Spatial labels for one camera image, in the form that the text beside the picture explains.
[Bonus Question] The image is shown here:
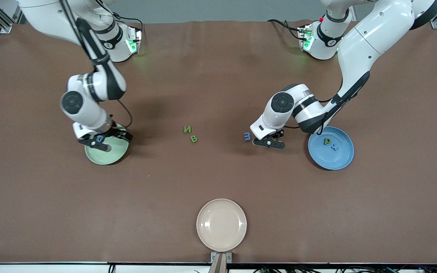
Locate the blue plate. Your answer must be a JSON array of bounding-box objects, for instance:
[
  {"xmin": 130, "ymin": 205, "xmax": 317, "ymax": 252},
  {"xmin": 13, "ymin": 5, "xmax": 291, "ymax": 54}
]
[{"xmin": 308, "ymin": 126, "xmax": 355, "ymax": 170}]

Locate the black arm base cable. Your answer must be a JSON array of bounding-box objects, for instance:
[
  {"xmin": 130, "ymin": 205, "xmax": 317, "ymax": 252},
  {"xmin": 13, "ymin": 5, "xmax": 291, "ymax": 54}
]
[
  {"xmin": 267, "ymin": 19, "xmax": 303, "ymax": 40},
  {"xmin": 110, "ymin": 11, "xmax": 144, "ymax": 43}
]

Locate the beige plate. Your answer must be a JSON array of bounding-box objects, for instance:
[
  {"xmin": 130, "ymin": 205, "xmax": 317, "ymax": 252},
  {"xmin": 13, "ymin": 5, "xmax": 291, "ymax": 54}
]
[{"xmin": 196, "ymin": 199, "xmax": 247, "ymax": 252}]

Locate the black right arm base cable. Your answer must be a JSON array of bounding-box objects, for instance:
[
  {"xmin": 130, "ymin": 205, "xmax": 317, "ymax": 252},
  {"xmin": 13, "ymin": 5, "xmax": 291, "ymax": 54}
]
[{"xmin": 110, "ymin": 11, "xmax": 144, "ymax": 43}]

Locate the light green plate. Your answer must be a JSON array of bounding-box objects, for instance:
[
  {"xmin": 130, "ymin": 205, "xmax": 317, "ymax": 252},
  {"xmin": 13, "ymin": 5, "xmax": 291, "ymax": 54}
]
[{"xmin": 85, "ymin": 127, "xmax": 129, "ymax": 166}]

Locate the black left arm base cable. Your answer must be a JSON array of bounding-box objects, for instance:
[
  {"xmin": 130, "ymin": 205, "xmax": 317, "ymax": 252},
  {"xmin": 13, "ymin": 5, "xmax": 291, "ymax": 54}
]
[{"xmin": 267, "ymin": 19, "xmax": 303, "ymax": 40}]

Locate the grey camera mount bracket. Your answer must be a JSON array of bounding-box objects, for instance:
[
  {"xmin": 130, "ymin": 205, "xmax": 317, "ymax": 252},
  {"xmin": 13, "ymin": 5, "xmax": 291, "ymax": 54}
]
[{"xmin": 210, "ymin": 252, "xmax": 233, "ymax": 273}]

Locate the brown table cover sheet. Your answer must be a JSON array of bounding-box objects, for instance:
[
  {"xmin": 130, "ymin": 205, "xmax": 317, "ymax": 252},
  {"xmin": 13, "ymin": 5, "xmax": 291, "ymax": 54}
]
[{"xmin": 0, "ymin": 20, "xmax": 437, "ymax": 264}]

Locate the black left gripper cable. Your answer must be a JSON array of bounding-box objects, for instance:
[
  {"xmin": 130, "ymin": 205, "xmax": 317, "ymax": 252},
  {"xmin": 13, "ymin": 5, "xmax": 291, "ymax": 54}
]
[{"xmin": 285, "ymin": 89, "xmax": 359, "ymax": 136}]

